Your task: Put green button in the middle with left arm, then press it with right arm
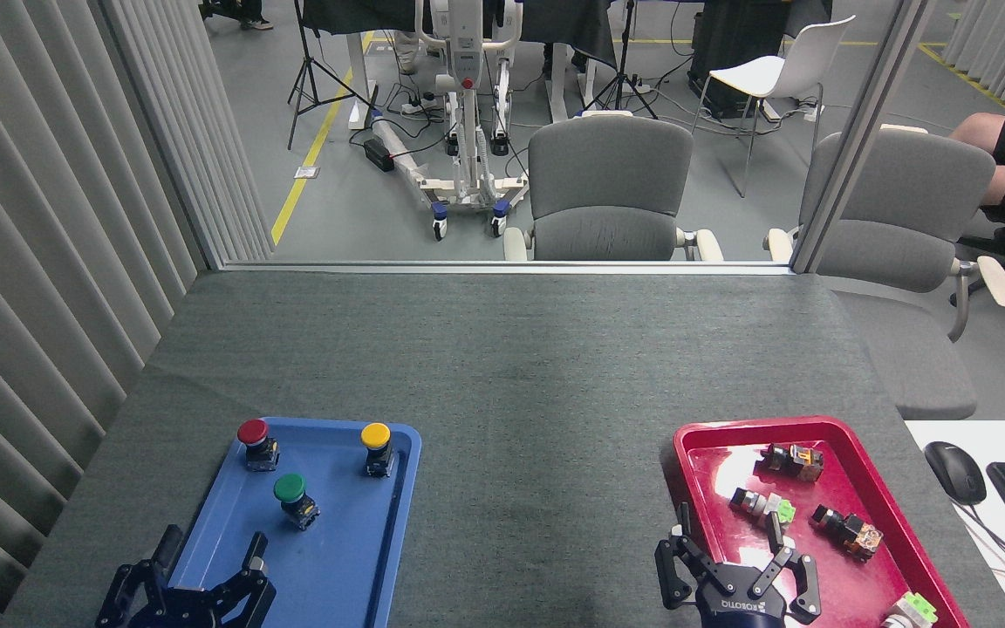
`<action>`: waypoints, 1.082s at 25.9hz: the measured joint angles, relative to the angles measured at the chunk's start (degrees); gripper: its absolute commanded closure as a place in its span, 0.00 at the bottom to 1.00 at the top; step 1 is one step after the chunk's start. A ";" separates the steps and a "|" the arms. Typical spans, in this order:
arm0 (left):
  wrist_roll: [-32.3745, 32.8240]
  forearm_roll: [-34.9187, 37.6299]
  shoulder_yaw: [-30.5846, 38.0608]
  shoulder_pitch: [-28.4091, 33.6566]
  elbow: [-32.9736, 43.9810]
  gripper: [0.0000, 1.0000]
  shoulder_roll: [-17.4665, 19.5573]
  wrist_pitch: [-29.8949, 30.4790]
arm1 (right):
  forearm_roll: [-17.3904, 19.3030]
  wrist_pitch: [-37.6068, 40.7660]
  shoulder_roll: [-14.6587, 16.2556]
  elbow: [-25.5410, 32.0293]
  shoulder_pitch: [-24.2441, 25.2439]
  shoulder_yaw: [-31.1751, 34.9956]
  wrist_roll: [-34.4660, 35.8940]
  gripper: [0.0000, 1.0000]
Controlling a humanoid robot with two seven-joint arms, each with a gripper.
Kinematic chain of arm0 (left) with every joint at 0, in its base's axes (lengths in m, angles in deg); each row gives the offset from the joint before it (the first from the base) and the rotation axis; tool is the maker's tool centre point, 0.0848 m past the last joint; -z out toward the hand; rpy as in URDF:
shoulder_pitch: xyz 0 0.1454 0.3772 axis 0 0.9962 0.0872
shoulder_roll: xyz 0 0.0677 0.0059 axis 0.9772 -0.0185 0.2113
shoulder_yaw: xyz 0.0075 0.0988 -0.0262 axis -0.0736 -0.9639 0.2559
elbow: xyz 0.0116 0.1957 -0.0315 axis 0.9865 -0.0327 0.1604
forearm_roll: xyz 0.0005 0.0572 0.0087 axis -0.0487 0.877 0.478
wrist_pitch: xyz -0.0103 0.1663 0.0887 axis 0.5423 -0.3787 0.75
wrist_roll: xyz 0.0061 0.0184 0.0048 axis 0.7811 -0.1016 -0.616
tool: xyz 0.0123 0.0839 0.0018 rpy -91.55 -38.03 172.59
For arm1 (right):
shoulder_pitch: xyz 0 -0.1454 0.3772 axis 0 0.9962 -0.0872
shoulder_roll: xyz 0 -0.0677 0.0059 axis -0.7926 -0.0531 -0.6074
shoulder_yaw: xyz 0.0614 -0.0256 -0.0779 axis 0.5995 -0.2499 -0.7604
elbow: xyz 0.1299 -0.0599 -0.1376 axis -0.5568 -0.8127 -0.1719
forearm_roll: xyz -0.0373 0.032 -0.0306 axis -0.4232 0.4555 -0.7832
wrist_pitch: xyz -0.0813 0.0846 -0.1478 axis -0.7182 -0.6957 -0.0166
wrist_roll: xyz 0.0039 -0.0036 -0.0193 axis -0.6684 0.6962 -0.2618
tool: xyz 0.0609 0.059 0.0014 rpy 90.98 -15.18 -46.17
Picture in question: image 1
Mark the red push button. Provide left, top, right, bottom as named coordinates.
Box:
left=236, top=419, right=281, bottom=473

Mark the silver table rail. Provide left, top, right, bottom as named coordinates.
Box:
left=222, top=260, right=793, bottom=276

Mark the green push button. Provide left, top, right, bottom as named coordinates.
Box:
left=273, top=473, right=321, bottom=531

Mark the grey office chair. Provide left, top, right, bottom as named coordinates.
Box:
left=764, top=125, right=1005, bottom=421
left=502, top=112, right=724, bottom=263

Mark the red plastic tray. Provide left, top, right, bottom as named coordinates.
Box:
left=673, top=416, right=970, bottom=628

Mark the silver switch with green block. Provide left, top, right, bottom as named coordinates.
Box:
left=880, top=591, right=940, bottom=628
left=728, top=487, right=796, bottom=525

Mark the white plastic chair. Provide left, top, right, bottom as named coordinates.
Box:
left=691, top=15, right=857, bottom=199

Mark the black computer mouse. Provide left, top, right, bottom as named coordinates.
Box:
left=924, top=441, right=988, bottom=507

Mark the black tripod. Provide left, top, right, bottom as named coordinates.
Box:
left=287, top=0, right=379, bottom=151
left=585, top=0, right=659, bottom=120

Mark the silver post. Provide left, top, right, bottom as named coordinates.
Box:
left=789, top=0, right=940, bottom=275

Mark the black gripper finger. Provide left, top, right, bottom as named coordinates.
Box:
left=96, top=523, right=185, bottom=628
left=204, top=532, right=278, bottom=628
left=654, top=502, right=732, bottom=611
left=750, top=513, right=824, bottom=625

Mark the black switch with orange block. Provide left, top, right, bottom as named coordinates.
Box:
left=760, top=442, right=824, bottom=483
left=810, top=505, right=885, bottom=562

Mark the white stand on wheels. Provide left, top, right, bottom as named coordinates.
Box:
left=369, top=0, right=531, bottom=241

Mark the yellow push button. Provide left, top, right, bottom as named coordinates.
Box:
left=359, top=422, right=397, bottom=479

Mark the blue plastic tray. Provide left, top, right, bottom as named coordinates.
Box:
left=149, top=416, right=423, bottom=628

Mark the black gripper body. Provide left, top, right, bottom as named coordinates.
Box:
left=697, top=565, right=790, bottom=628
left=129, top=593, right=235, bottom=628

